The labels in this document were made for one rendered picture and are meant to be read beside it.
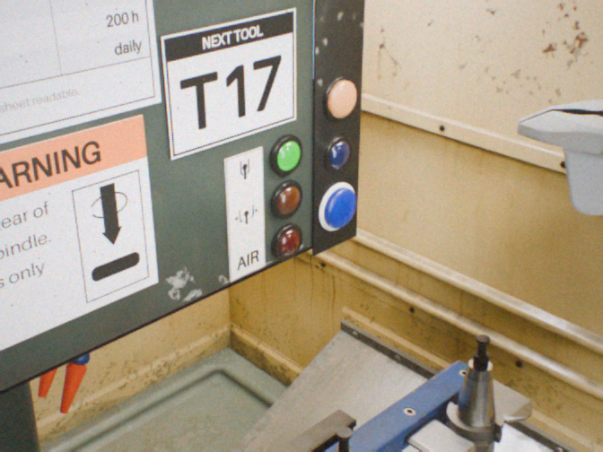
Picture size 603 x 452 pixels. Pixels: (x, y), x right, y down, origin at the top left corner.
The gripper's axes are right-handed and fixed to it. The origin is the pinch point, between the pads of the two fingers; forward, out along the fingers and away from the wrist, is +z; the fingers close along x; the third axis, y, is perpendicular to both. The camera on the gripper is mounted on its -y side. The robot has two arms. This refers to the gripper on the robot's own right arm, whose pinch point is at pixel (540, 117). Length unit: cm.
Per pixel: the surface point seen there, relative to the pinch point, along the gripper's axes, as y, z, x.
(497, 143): 31, 6, 76
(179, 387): 107, 73, 95
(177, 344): 99, 75, 100
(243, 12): -6.9, 16.9, -6.4
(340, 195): 6.8, 12.4, -0.3
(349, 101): 0.1, 12.1, 0.2
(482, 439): 47, 2, 25
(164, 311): 10.2, 20.5, -12.5
